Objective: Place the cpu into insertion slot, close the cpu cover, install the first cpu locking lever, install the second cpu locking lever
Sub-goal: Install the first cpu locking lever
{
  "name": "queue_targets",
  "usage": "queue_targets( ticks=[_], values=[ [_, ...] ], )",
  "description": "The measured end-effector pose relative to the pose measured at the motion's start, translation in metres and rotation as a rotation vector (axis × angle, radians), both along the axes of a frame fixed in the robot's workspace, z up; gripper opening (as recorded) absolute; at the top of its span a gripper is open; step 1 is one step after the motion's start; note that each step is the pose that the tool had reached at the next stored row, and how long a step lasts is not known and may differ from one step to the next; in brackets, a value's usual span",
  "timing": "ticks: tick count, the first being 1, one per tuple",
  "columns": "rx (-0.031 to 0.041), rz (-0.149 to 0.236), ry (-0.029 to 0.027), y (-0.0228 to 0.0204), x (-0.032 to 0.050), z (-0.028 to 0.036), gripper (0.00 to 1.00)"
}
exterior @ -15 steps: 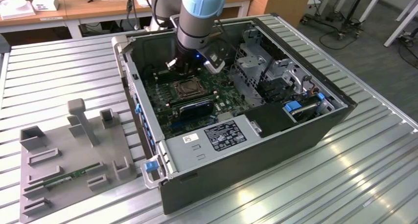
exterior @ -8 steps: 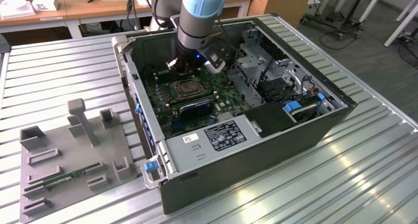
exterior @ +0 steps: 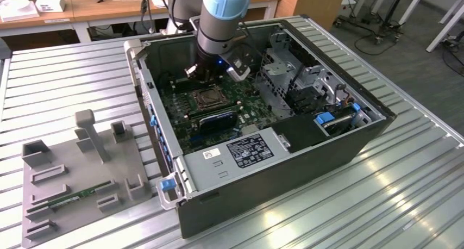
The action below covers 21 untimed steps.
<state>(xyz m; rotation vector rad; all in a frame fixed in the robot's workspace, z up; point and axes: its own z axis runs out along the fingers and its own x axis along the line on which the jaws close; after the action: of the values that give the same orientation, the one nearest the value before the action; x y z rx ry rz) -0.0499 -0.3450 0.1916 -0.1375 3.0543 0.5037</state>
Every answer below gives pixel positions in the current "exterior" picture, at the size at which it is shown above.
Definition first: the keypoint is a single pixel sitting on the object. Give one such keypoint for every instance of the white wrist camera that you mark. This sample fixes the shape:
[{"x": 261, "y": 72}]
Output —
[{"x": 237, "y": 75}]

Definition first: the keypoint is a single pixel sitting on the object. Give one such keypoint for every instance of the silver drive cage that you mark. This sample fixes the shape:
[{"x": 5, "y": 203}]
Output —
[{"x": 275, "y": 69}]

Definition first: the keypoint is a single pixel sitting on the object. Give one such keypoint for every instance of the small silver wrist camera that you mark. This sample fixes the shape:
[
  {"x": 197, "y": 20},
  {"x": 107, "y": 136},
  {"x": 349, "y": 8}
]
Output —
[{"x": 189, "y": 70}]

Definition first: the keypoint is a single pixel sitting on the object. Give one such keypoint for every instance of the silver CPU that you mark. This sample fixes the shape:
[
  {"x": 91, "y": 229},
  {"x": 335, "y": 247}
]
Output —
[{"x": 209, "y": 96}]

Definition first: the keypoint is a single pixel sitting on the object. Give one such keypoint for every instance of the green motherboard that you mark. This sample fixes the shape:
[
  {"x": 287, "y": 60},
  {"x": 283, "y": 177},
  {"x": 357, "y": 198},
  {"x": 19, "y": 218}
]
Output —
[{"x": 253, "y": 96}]

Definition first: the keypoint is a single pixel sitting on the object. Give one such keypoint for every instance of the white box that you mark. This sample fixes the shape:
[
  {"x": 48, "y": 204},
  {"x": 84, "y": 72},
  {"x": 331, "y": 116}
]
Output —
[{"x": 51, "y": 3}]

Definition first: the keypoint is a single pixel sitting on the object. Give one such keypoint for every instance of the silver power supply unit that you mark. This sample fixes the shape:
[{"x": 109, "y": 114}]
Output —
[{"x": 207, "y": 173}]

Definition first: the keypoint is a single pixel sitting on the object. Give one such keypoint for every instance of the white table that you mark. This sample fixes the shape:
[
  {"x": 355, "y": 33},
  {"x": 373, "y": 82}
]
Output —
[
  {"x": 412, "y": 7},
  {"x": 445, "y": 31}
]

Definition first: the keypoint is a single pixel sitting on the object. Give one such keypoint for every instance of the black rolling stand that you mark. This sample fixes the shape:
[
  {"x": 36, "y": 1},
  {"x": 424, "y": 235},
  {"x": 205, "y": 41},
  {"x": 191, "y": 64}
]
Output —
[{"x": 392, "y": 9}]

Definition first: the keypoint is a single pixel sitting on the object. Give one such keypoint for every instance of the white plastic device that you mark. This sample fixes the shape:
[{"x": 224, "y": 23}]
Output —
[{"x": 17, "y": 11}]

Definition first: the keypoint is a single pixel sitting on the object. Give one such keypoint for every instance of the gray parts rack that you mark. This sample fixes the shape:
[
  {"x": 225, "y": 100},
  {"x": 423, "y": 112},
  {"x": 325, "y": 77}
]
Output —
[{"x": 79, "y": 175}]

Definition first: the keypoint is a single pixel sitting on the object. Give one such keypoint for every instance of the wooden cabinet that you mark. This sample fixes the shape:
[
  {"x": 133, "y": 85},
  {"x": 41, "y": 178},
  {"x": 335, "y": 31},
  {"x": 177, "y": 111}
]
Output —
[{"x": 319, "y": 7}]

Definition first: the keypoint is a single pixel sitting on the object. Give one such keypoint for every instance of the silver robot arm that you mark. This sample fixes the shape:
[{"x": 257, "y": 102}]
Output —
[{"x": 213, "y": 28}]

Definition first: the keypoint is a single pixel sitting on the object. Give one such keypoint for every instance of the silver chipset heatsink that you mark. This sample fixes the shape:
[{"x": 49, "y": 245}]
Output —
[{"x": 249, "y": 130}]

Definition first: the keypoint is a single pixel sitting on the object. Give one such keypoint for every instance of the black inner cover panel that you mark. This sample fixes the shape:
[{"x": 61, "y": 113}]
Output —
[{"x": 300, "y": 134}]

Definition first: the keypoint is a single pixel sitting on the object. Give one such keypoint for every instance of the black open PC case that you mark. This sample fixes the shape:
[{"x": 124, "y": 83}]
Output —
[{"x": 289, "y": 194}]

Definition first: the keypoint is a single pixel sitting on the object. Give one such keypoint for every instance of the green RAM stick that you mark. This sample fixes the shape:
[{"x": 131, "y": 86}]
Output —
[
  {"x": 213, "y": 111},
  {"x": 72, "y": 198}
]

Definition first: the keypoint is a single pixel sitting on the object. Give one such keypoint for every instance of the hard disk in blue carrier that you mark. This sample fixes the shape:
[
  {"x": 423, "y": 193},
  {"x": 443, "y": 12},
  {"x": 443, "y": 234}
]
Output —
[{"x": 324, "y": 118}]

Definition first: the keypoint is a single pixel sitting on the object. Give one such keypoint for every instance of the blue card retention clip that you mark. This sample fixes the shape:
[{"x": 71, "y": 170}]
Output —
[{"x": 152, "y": 120}]

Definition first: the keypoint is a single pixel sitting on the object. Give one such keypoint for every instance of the wooden desk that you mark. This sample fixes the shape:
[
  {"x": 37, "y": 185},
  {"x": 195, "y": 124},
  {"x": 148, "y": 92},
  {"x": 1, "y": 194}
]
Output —
[{"x": 108, "y": 7}]

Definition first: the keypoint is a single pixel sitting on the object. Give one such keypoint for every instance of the blue plastic clip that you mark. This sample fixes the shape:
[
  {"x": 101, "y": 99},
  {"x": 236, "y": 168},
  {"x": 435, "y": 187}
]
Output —
[{"x": 355, "y": 107}]

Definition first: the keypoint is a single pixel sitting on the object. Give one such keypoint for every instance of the black graphics card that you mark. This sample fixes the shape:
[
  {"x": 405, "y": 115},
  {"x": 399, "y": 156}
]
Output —
[{"x": 217, "y": 122}]

